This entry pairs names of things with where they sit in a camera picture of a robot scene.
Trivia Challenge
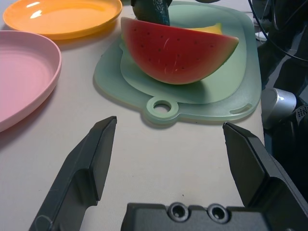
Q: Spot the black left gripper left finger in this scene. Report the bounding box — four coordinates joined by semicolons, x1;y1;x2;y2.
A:
28;115;118;231

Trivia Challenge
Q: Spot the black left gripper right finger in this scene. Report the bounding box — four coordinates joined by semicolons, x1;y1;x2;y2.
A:
222;122;308;231

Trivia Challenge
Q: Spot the toy watermelon slice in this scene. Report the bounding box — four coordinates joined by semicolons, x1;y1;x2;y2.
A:
120;17;240;85

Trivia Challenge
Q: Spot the yellow toy banana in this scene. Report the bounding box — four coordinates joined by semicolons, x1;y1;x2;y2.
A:
190;23;223;36

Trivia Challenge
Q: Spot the dark green toy avocado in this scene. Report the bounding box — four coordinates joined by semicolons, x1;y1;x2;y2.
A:
131;0;173;26

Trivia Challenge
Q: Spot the translucent green cutting board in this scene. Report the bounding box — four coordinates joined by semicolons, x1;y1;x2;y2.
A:
93;1;262;122

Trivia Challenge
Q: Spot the pink plastic plate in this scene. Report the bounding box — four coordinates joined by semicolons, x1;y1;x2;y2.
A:
0;30;62;133

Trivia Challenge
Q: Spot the yellow plastic plate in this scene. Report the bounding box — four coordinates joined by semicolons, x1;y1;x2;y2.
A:
2;0;123;40

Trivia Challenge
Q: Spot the light green ring-handled cutting board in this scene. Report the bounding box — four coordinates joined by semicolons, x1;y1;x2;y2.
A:
119;24;248;126

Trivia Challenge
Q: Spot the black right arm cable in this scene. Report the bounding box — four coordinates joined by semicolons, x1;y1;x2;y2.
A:
247;0;308;61

